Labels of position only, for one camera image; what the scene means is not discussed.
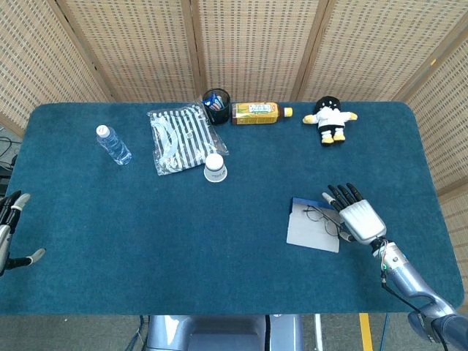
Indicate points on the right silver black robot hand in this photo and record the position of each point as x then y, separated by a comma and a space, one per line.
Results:
362, 221

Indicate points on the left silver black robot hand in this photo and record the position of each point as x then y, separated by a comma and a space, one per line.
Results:
4, 237

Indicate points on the dark-framed eyeglasses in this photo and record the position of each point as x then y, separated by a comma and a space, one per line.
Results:
314, 214

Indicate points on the grey blue box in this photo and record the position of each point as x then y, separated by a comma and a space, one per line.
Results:
307, 234

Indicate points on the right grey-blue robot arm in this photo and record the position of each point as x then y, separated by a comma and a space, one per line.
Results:
406, 274

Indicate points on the black white plush doll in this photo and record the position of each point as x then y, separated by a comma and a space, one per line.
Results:
331, 117

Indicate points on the yellow floor tape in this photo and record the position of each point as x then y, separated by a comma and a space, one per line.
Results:
365, 332

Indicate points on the blue carpet table cover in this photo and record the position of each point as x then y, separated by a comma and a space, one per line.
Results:
146, 237

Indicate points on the clear plastic water bottle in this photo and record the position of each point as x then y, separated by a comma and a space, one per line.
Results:
113, 146

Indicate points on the yellow-labelled tea bottle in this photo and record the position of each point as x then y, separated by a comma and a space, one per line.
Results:
256, 114

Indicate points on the white paper cup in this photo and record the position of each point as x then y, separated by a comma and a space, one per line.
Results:
215, 168

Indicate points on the black mesh pen holder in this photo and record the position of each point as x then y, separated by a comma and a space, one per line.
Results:
221, 115

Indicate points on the grey-blue robot torso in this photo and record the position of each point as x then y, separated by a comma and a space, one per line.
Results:
219, 336

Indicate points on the blue snack packet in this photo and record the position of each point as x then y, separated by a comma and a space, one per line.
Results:
214, 101

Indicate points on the striped shirt in plastic bag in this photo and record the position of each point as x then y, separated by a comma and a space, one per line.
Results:
183, 135

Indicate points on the bamboo folding screen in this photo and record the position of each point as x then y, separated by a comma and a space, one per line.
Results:
256, 44

